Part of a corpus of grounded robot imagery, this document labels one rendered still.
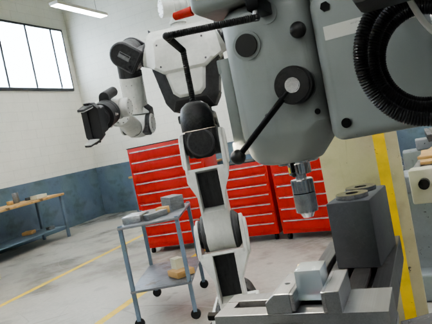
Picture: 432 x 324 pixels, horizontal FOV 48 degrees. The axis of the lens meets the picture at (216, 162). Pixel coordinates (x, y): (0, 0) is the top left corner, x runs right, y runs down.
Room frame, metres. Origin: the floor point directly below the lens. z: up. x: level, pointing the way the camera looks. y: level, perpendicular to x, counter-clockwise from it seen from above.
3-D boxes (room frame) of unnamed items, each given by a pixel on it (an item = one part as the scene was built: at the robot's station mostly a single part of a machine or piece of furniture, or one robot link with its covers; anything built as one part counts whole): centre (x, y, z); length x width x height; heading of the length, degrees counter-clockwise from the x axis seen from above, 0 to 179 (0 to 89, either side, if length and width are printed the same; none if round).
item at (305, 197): (1.02, -0.17, 1.23); 0.05 x 0.05 x 0.06
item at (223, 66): (1.07, -0.07, 1.45); 0.04 x 0.04 x 0.21; 66
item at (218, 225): (1.86, 0.03, 1.19); 0.18 x 0.15 x 0.47; 85
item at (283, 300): (0.99, -0.09, 1.05); 0.12 x 0.06 x 0.04; 156
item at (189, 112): (1.03, 0.02, 1.44); 0.07 x 0.07 x 0.06
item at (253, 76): (1.02, -0.17, 1.47); 0.21 x 0.19 x 0.32; 156
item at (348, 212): (1.42, -0.38, 1.06); 0.22 x 0.12 x 0.20; 149
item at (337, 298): (0.98, -0.12, 1.01); 0.35 x 0.15 x 0.11; 66
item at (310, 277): (0.96, -0.14, 1.07); 0.06 x 0.05 x 0.06; 156
